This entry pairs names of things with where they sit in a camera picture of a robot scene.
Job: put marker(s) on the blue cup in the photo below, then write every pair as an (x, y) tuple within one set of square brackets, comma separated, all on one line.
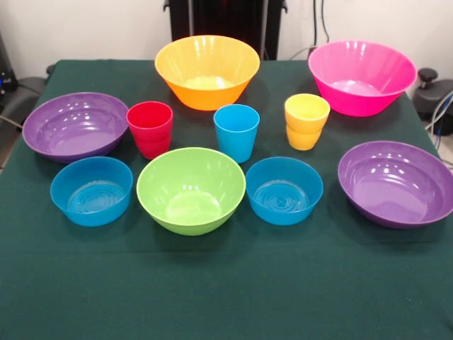
[(235, 141)]

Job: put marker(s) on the green bowl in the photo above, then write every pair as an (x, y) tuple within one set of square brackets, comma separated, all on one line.
[(191, 219)]

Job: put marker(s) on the blue bowl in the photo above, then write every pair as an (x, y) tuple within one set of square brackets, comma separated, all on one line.
[(88, 212), (283, 212)]

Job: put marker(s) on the orange bowl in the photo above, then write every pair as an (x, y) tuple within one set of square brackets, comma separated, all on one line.
[(209, 95)]

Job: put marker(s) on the orange cup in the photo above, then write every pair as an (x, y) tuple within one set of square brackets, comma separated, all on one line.
[(304, 136)]

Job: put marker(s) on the pink bowl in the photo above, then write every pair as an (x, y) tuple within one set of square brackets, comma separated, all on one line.
[(354, 102)]

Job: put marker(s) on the black computer tower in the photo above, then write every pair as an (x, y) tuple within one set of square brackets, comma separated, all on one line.
[(7, 71)]

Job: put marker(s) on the red cup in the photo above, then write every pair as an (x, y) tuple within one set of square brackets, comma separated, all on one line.
[(150, 134)]

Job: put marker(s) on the dark green tablecloth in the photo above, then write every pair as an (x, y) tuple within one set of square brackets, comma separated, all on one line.
[(226, 283)]

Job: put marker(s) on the purple bowl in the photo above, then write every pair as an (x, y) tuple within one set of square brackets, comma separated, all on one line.
[(70, 134), (393, 191)]

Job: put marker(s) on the black knobbed device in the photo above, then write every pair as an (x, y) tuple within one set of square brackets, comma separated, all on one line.
[(442, 92)]

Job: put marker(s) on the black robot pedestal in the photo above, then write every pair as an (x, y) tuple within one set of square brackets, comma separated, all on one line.
[(230, 21)]

